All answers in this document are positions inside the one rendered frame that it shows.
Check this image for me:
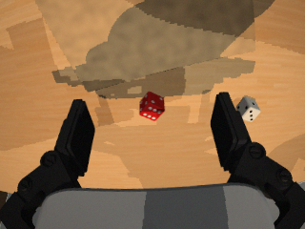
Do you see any brown mat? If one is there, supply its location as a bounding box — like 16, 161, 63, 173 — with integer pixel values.
35, 0, 255, 93

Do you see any red die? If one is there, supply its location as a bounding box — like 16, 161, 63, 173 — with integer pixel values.
139, 92, 165, 121

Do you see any white die with black pips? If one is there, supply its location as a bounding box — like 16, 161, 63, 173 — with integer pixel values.
236, 96, 261, 122

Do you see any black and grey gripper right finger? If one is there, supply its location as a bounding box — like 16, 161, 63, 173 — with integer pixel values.
211, 92, 305, 229

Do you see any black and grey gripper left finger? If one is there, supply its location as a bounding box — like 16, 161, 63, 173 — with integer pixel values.
0, 99, 95, 229

